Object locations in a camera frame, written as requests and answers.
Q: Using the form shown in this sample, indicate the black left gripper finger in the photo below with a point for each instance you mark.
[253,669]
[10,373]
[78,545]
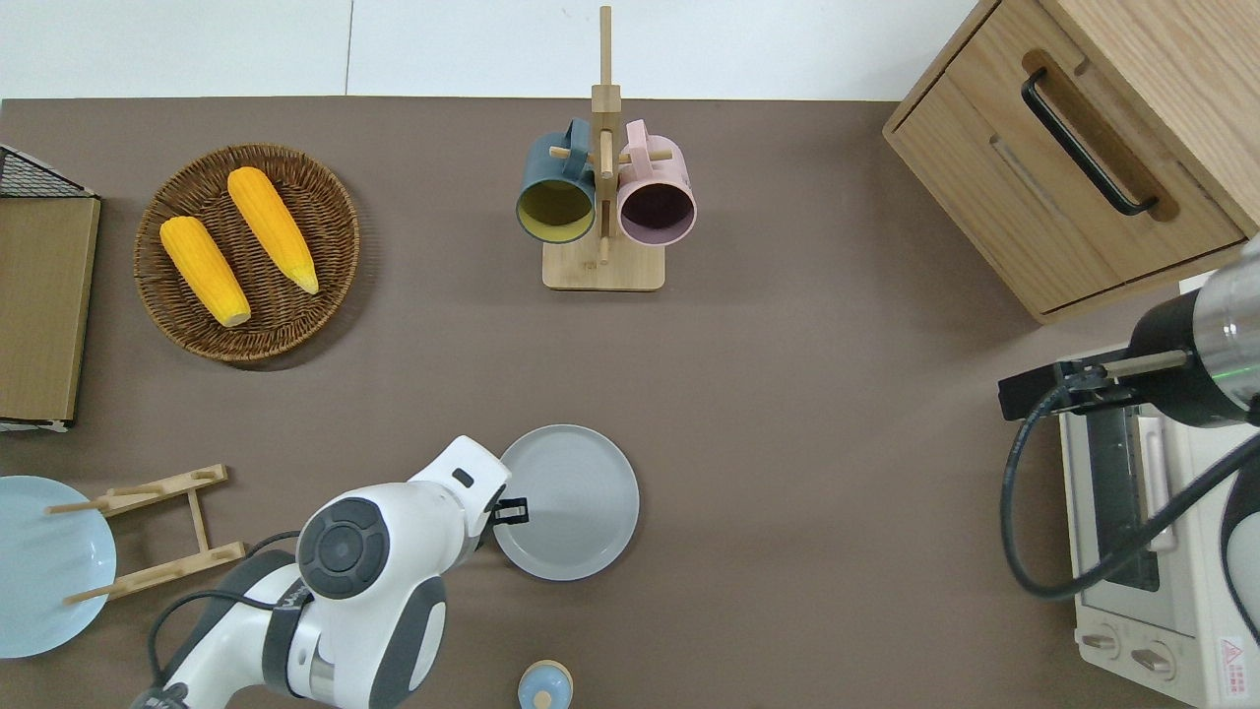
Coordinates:
[512,511]

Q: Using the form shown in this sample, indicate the left yellow corn cob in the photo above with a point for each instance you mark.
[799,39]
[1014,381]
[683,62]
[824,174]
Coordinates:
[205,271]

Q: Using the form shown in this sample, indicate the wooden mug tree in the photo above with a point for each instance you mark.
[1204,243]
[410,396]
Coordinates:
[602,268]

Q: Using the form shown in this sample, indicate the brown table mat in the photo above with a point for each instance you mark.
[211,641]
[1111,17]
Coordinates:
[787,394]

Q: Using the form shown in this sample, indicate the right yellow corn cob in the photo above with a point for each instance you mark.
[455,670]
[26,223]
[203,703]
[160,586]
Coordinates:
[271,226]

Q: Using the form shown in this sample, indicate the round wicker basket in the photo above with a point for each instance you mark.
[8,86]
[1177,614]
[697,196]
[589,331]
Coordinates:
[266,325]

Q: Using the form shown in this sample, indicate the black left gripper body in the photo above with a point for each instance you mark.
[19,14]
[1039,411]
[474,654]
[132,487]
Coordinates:
[487,530]

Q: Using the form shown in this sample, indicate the gray round plate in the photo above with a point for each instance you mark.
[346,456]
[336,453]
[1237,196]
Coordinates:
[581,502]

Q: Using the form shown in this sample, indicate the yellow corn cob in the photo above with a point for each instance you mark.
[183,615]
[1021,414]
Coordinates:
[205,271]
[271,226]

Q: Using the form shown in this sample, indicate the wooden dish rack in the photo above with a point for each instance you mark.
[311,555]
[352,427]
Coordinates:
[197,517]

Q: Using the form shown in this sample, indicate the light blue plate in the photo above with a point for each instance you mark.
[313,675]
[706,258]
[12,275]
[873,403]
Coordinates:
[39,581]

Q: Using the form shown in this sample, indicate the white grid cloth liner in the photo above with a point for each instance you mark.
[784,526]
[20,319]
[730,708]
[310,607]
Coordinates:
[30,425]

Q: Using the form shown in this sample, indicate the pink mug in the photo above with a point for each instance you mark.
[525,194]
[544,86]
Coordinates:
[661,172]

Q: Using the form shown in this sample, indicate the cream toaster oven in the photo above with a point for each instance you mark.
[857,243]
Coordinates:
[1112,611]

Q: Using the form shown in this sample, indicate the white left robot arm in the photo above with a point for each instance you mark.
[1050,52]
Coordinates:
[374,611]

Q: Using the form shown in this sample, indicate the wooden cabinet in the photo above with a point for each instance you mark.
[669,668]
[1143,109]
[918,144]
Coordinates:
[984,167]

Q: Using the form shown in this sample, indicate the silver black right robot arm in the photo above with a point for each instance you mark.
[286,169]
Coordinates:
[1181,354]

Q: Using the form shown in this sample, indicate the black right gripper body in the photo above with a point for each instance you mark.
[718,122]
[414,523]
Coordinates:
[1034,392]

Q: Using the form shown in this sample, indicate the dark blue mug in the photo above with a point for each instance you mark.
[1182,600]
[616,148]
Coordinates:
[541,172]

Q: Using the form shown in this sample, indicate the wooden board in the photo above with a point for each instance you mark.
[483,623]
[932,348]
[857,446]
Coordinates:
[44,305]

